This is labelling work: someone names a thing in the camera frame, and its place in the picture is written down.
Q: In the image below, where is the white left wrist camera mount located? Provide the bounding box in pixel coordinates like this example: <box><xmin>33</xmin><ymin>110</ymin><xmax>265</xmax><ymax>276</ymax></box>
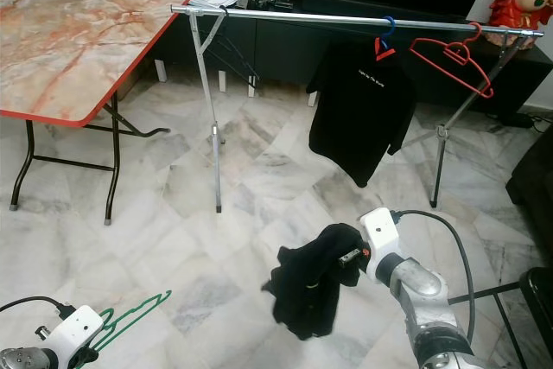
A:
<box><xmin>43</xmin><ymin>305</ymin><xmax>106</xmax><ymax>366</ymax></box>

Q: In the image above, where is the black metal-frame stand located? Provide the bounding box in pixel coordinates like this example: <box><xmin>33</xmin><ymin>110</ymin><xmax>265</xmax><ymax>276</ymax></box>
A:
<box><xmin>448</xmin><ymin>267</ymin><xmax>553</xmax><ymax>369</ymax></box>

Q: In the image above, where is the blue hook clothes hanger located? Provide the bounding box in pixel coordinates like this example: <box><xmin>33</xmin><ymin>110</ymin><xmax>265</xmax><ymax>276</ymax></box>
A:
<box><xmin>378</xmin><ymin>16</ymin><xmax>398</xmax><ymax>43</ymax></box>

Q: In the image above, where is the red plastic clothes hanger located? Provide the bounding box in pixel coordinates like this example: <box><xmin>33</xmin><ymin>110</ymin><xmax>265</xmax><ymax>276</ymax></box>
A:
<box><xmin>409</xmin><ymin>22</ymin><xmax>496</xmax><ymax>99</ymax></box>

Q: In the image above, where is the silver metal clothes rack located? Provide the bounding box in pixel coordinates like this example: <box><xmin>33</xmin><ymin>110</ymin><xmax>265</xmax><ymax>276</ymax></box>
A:
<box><xmin>169</xmin><ymin>4</ymin><xmax>545</xmax><ymax>213</ymax></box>

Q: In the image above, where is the black wire clothes hanger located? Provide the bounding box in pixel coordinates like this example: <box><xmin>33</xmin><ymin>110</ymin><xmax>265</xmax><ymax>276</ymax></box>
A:
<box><xmin>216</xmin><ymin>16</ymin><xmax>264</xmax><ymax>85</ymax></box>

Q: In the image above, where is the dark fabric sofa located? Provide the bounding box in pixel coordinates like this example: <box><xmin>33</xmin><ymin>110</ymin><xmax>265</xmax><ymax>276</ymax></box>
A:
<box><xmin>505</xmin><ymin>131</ymin><xmax>553</xmax><ymax>245</ymax></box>

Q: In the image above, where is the black TV console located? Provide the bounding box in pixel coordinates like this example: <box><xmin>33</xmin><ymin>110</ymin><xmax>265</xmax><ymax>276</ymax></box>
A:
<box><xmin>147</xmin><ymin>0</ymin><xmax>553</xmax><ymax>124</ymax></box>

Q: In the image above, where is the black shirt green print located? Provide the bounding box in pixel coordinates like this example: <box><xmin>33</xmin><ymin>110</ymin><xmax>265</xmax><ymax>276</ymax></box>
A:
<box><xmin>261</xmin><ymin>223</ymin><xmax>368</xmax><ymax>341</ymax></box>

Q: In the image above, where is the green plastic clothes hanger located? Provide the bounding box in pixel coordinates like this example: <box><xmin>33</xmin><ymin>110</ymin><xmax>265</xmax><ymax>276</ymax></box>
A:
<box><xmin>91</xmin><ymin>289</ymin><xmax>172</xmax><ymax>353</ymax></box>

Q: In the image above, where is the marble-top red-edged folding table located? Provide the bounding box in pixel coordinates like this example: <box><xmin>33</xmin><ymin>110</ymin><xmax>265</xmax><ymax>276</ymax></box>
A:
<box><xmin>0</xmin><ymin>0</ymin><xmax>187</xmax><ymax>226</ymax></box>

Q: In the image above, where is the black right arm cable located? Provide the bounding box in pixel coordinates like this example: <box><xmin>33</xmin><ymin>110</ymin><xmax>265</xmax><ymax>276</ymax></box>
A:
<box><xmin>391</xmin><ymin>209</ymin><xmax>474</xmax><ymax>318</ymax></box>

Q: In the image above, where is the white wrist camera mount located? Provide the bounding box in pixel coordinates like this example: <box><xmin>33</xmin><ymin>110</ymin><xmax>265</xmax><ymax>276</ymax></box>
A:
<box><xmin>43</xmin><ymin>305</ymin><xmax>106</xmax><ymax>366</ymax></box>
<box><xmin>359</xmin><ymin>207</ymin><xmax>403</xmax><ymax>282</ymax></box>

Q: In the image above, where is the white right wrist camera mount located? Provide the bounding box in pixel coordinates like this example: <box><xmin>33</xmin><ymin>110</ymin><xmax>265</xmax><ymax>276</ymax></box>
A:
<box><xmin>359</xmin><ymin>207</ymin><xmax>403</xmax><ymax>282</ymax></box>

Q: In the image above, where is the black T-shirt white text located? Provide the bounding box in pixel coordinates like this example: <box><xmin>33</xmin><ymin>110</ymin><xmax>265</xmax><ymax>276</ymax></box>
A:
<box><xmin>307</xmin><ymin>39</ymin><xmax>418</xmax><ymax>188</ymax></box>

